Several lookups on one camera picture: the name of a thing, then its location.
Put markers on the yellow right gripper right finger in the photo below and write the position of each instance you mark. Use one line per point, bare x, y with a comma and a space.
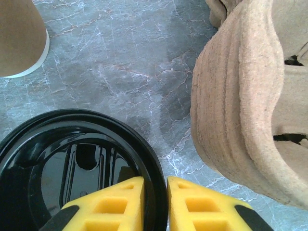
202, 207

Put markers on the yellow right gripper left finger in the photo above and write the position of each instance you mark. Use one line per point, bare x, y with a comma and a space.
110, 207

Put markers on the pulp cup carrier stack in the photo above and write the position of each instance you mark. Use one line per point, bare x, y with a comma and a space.
228, 96

